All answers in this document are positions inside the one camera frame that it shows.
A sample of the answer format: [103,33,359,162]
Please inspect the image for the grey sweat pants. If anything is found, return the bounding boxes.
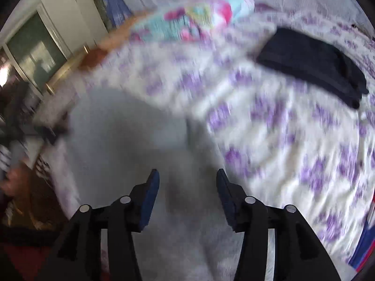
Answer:
[57,86,276,281]

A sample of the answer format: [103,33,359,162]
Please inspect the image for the white door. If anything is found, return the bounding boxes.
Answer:
[41,0,109,50]

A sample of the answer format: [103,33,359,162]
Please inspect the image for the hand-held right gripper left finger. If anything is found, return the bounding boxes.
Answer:
[37,168,160,281]

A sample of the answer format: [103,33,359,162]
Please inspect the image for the glass panel door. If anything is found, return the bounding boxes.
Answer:
[6,12,68,94]

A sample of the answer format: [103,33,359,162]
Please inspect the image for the red blue striped garment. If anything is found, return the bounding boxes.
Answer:
[346,219,375,271]

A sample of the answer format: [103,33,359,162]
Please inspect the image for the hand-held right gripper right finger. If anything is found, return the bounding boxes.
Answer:
[216,168,342,281]

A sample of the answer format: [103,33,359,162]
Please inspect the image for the black folded pants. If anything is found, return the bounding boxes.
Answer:
[256,27,370,109]

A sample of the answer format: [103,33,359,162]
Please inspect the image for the purple floral bedspread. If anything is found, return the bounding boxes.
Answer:
[38,4,375,267]

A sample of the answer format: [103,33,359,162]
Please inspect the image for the blue patterned cloth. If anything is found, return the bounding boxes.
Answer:
[94,0,132,27]

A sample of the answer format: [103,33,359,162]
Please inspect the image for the brown orange pillow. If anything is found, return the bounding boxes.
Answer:
[78,10,153,71]

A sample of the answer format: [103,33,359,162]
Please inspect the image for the folded turquoise floral blanket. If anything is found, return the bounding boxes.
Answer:
[130,0,255,42]

